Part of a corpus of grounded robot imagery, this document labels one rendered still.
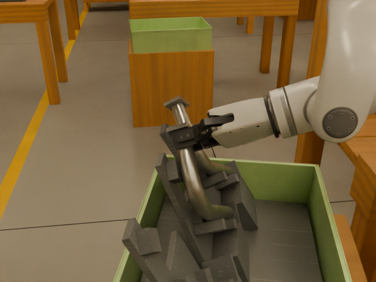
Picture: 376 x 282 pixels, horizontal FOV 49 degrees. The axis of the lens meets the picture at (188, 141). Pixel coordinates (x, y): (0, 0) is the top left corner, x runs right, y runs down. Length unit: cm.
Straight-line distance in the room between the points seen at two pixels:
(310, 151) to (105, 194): 135
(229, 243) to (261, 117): 32
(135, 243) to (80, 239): 176
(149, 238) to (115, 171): 228
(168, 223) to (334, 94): 59
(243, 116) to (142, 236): 25
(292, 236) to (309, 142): 84
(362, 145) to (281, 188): 39
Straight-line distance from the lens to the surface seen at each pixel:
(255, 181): 111
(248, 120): 66
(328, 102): 60
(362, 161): 131
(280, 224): 107
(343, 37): 60
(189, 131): 71
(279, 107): 67
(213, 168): 90
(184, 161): 71
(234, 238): 89
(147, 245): 59
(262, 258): 97
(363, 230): 135
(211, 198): 96
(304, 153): 184
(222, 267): 80
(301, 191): 114
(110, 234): 234
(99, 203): 257
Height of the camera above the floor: 152
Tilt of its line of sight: 28 degrees down
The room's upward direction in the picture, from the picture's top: straight up
